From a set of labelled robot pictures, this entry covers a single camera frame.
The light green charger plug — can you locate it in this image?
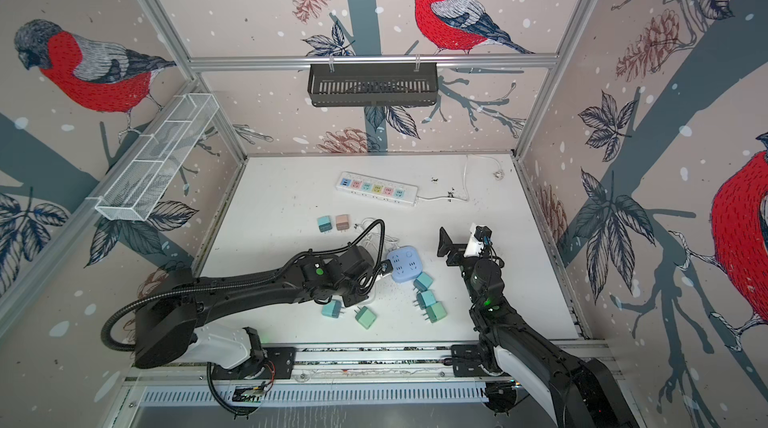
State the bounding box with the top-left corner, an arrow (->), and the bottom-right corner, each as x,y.
355,306 -> 377,330

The blue square socket cube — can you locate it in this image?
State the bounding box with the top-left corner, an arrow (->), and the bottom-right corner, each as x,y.
387,246 -> 423,284

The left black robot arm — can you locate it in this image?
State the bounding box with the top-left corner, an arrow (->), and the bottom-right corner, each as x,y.
100,244 -> 392,369

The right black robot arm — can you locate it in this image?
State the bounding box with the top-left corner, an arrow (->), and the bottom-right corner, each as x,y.
437,225 -> 638,427

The pink charger plug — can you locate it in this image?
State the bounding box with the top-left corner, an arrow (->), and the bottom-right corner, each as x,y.
335,214 -> 350,231

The teal charger front left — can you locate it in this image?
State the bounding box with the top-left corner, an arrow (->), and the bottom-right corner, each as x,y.
321,299 -> 343,319

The green charger right lower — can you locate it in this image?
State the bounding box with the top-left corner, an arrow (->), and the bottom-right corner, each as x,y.
424,302 -> 447,323

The teal charger right middle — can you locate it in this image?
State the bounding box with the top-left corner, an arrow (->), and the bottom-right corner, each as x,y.
415,290 -> 437,310

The teal charger near pink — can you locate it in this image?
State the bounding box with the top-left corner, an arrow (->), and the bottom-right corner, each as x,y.
317,216 -> 333,233

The long white power strip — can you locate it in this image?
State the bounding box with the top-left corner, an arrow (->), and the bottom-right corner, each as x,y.
335,172 -> 418,206

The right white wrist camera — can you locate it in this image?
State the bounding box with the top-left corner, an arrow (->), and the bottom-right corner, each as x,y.
464,224 -> 493,258

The white coiled socket cable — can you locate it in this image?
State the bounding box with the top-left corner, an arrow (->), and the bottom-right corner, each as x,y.
353,217 -> 402,255

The white power strip cable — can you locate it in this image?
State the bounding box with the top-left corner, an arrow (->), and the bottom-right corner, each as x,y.
416,154 -> 499,204

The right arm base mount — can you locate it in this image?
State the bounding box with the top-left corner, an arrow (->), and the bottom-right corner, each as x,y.
447,344 -> 502,378

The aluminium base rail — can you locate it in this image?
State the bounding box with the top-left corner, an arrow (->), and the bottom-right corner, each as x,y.
125,340 -> 613,387

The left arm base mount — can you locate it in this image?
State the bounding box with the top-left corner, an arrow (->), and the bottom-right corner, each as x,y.
232,346 -> 297,381

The black wall basket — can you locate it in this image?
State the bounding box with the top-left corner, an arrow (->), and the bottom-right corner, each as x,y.
307,63 -> 439,108

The white wire mesh basket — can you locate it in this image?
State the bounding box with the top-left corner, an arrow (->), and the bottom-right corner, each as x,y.
95,93 -> 219,221

